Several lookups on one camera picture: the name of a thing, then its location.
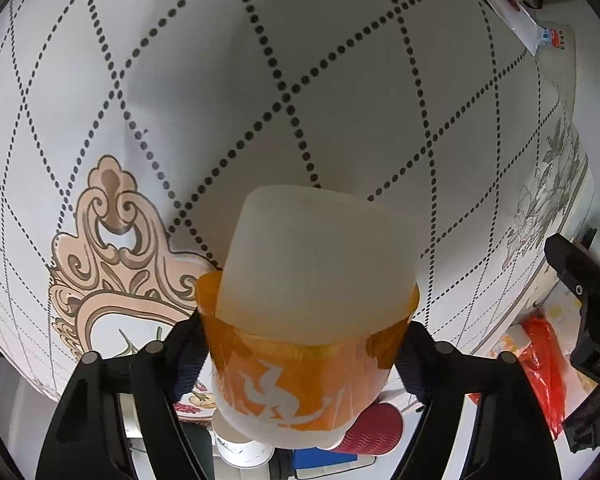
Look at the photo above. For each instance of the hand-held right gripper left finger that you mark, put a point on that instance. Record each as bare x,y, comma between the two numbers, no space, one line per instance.
189,362

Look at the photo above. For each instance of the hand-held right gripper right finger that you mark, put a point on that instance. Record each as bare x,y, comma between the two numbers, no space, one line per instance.
414,370

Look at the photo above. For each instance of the white cup with orange sleeve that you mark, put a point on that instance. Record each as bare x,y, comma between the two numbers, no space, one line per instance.
305,285

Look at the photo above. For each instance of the red ribbed paper cup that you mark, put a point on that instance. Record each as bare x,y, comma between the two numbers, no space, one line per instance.
375,430

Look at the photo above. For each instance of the white paper cup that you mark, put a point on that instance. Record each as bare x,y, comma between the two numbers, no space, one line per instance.
242,455

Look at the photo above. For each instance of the blue flat object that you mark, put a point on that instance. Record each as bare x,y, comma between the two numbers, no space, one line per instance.
325,460

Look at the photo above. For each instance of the red plastic bag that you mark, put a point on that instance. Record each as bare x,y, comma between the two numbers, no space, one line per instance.
545,375

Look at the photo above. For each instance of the black clamp stand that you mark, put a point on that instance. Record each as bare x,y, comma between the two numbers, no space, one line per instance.
585,320

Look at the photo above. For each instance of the white dotted patterned tablecloth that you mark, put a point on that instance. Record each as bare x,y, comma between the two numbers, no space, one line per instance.
280,85

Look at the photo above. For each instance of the white plastic packet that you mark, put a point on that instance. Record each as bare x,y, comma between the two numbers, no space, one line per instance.
505,2

